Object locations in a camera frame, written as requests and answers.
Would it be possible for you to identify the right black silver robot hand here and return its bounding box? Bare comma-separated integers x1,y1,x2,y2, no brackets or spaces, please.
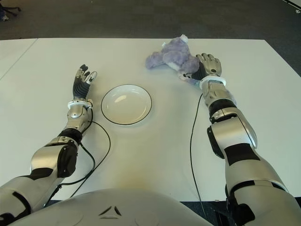
185,53,222,80

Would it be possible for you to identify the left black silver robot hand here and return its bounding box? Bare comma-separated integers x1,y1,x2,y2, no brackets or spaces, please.
72,64,98,100

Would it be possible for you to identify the black office chair base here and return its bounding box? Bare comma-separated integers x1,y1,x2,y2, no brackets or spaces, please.
0,0,22,21

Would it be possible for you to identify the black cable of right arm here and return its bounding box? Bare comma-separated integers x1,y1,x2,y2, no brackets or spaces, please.
190,93,206,214

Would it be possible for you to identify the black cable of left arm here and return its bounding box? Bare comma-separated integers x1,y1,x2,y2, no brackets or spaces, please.
42,112,111,208

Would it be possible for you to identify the purple plush bunny doll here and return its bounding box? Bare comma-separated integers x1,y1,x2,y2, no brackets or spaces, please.
145,34,237,105

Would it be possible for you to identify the silver robot torso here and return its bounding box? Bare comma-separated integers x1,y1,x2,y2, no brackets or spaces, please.
9,188,212,226

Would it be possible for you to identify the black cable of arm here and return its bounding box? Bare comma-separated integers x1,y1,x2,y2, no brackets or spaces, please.
42,112,111,208
190,93,206,214

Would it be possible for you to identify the white plate with black rim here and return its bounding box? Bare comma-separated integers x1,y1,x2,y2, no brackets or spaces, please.
101,84,153,125

